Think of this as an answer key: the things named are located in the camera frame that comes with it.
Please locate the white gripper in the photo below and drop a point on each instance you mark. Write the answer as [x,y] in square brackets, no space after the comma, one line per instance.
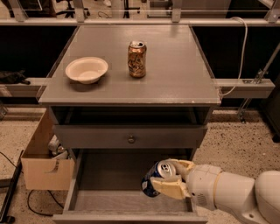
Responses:
[201,180]

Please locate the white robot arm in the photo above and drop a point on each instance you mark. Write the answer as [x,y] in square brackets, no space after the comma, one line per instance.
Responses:
[249,200]

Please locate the round metal drawer knob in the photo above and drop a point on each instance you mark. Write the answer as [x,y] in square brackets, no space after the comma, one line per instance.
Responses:
[131,139]

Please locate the grey drawer cabinet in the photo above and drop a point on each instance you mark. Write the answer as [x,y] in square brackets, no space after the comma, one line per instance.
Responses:
[176,90]

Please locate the open grey middle drawer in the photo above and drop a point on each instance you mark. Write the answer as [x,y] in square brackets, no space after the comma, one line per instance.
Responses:
[106,189]

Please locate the closed grey upper drawer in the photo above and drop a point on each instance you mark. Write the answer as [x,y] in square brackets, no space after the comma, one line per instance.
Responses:
[116,136]

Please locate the gold soda can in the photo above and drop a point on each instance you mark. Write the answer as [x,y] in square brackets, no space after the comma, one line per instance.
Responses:
[137,58]

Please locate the white items in box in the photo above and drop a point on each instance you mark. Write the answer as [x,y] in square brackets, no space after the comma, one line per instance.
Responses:
[57,151]

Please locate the metal diagonal strut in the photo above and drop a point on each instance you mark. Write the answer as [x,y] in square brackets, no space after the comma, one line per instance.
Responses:
[257,80]

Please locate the cardboard box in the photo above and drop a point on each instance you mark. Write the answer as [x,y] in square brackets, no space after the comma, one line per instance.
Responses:
[41,170]

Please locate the white paper bowl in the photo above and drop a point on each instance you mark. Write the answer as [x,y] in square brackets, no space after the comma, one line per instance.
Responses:
[86,70]

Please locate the black bar on floor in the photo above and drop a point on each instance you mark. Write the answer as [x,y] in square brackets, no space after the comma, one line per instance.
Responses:
[10,184]

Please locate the metal rail frame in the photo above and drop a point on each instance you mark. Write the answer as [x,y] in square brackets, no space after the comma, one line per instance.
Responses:
[173,12]

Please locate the black object on rail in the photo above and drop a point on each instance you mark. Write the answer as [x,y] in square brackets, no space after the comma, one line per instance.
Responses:
[13,77]

